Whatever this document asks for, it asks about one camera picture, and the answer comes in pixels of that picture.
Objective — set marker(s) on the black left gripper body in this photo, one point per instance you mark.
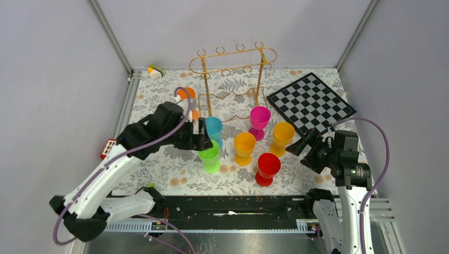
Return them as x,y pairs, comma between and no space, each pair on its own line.
185,139

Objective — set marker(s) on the red white small block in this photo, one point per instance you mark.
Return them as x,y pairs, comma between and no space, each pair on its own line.
109,145

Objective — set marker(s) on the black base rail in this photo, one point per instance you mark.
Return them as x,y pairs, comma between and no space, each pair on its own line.
237,214

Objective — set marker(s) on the orange plastic wine glass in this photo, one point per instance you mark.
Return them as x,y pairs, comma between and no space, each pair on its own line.
181,98

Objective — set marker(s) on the floral patterned table mat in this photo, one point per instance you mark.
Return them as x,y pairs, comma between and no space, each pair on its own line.
179,172

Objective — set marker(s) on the black white checkerboard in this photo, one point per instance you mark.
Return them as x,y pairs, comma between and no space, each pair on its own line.
309,103

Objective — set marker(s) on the red plastic wine glass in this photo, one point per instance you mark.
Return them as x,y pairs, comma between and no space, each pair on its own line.
268,165

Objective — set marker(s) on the orange white green toy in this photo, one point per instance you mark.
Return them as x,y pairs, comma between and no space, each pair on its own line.
155,72

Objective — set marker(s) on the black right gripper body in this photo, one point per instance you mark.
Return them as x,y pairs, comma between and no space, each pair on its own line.
321,155

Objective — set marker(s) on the magenta plastic wine glass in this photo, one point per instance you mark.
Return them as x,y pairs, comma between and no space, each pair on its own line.
259,119

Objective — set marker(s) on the blue plastic wine glass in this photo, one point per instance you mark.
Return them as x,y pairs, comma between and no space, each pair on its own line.
214,128

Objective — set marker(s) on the yellow plastic wine glass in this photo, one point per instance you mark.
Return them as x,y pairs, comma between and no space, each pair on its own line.
244,144
283,134

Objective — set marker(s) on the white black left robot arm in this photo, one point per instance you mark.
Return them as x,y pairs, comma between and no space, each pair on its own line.
87,210

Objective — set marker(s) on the gold wire wine glass rack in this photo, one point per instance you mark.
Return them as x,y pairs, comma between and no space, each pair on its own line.
198,66

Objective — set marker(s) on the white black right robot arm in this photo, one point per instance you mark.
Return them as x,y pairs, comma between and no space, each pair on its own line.
350,233

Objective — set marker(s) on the yellow plastic wine glass right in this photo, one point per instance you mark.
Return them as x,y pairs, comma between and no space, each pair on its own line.
283,134

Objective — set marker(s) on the green plastic wine glass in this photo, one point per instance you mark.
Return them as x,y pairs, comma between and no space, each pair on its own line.
210,158

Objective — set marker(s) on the yellow plastic wine glass front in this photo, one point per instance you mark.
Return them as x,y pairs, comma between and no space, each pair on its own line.
244,144

